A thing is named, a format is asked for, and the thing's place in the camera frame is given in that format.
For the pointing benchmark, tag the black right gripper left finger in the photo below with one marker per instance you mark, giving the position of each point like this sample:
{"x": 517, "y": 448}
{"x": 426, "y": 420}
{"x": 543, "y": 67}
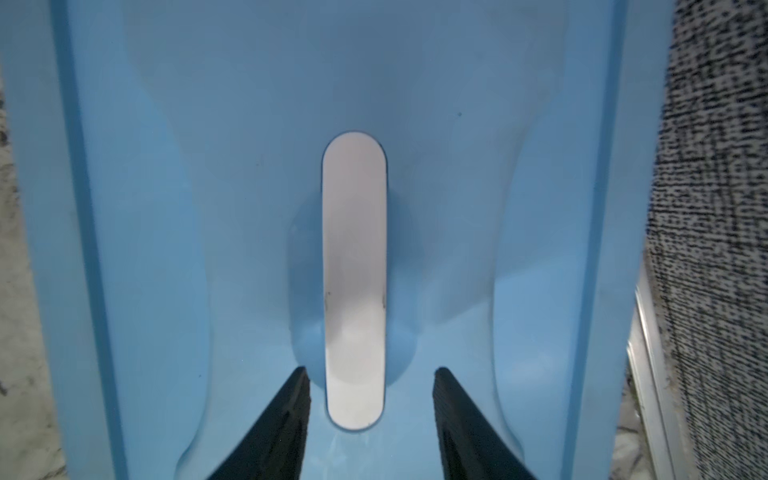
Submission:
{"x": 273, "y": 448}

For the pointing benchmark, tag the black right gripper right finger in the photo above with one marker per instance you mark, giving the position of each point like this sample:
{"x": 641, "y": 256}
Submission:
{"x": 469, "y": 446}

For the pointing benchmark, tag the blue plastic bin lid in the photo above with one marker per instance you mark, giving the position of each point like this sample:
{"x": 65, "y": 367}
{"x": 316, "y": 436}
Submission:
{"x": 216, "y": 193}

